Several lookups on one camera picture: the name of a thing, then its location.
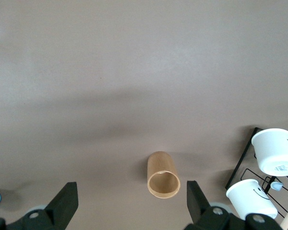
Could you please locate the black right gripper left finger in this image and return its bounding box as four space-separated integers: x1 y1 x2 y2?
0 181 79 230

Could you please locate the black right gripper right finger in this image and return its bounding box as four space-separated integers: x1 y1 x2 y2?
183 180 283 230

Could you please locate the white cup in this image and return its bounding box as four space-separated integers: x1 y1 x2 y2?
226 178 278 220
251 128 288 177

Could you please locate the bamboo cylinder holder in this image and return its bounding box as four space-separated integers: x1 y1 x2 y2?
147 151 181 200

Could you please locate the black base wooden rack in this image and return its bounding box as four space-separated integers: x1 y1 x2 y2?
225 126 288 230

